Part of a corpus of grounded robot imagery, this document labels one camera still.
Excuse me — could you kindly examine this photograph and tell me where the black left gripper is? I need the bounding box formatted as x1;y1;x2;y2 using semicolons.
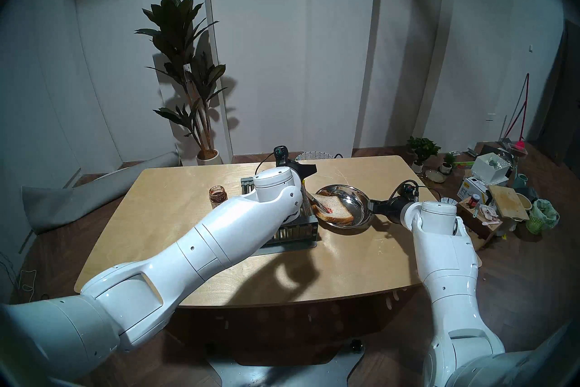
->
289;159;318;178

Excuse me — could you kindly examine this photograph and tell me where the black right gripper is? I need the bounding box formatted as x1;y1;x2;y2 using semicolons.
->
367;196;406;224

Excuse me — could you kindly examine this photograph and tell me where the shiny metal plate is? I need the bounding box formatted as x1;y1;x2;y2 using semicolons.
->
315;184;376;232

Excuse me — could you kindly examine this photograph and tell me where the yellow handled knife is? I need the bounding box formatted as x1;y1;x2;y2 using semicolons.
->
302;181;334;215

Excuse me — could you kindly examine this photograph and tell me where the slice of bread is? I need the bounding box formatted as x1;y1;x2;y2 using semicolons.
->
310;193;355;226

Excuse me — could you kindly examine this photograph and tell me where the glass jam jar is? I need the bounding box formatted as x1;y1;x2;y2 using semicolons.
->
208;185;228;210

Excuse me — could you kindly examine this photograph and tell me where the grey dish rack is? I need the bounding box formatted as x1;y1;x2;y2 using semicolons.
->
241;174;320;251

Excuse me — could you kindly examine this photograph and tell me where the bushy small potted plant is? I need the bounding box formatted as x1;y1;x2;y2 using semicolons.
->
406;136;441;173

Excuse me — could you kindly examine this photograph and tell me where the white and yellow carton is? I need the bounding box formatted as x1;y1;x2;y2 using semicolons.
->
457;177;490;203

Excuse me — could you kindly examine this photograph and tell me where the brown cardboard box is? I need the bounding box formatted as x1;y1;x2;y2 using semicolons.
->
455;198;503;251

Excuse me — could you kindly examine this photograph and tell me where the white open box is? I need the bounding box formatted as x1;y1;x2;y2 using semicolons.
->
471;153;512;186

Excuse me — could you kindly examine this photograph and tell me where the wooden cutting board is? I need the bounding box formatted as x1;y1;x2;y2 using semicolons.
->
488;184;530;221

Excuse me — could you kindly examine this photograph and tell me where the teal ceramic jug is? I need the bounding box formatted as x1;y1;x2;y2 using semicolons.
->
512;174;540;203

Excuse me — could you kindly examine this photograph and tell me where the green mesh bag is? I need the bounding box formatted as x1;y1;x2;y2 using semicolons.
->
526;199;560;235

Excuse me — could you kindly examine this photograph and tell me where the tall potted plant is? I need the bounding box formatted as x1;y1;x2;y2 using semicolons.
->
135;0;229;165

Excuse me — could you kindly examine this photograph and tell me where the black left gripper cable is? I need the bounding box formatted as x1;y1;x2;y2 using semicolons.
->
255;153;278;176

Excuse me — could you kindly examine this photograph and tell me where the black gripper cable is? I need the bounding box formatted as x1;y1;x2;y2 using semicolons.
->
392;180;442;203
255;153;278;176

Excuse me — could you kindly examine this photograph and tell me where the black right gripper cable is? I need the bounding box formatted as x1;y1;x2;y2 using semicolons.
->
392;180;442;203

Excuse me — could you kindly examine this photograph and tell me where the red handled broom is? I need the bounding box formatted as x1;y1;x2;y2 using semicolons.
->
498;73;530;144

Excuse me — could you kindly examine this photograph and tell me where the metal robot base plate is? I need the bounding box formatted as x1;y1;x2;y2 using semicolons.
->
206;338;367;387

